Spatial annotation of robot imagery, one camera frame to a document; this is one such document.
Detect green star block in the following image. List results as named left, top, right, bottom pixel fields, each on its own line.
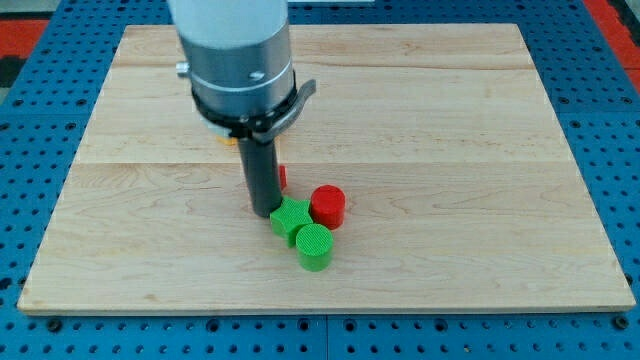
left=269, top=196, right=313, bottom=248

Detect light wooden board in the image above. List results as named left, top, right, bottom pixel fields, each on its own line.
left=17, top=24, right=635, bottom=316

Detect red star block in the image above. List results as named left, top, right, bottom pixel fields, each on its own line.
left=278, top=165, right=287, bottom=190

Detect yellow block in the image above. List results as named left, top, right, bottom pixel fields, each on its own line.
left=216, top=136, right=238, bottom=146

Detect black clamp with metal lever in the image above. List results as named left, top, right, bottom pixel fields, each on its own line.
left=191, top=79, right=316, bottom=143

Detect red cylinder block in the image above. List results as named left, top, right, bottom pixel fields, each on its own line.
left=310, top=185, right=346, bottom=230

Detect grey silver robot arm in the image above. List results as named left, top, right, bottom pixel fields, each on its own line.
left=168, top=0, right=297, bottom=217

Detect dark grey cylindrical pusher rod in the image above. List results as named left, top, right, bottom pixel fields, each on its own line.
left=238, top=138, right=282, bottom=218

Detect green cylinder block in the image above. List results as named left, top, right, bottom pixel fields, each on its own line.
left=296, top=224, right=334, bottom=272

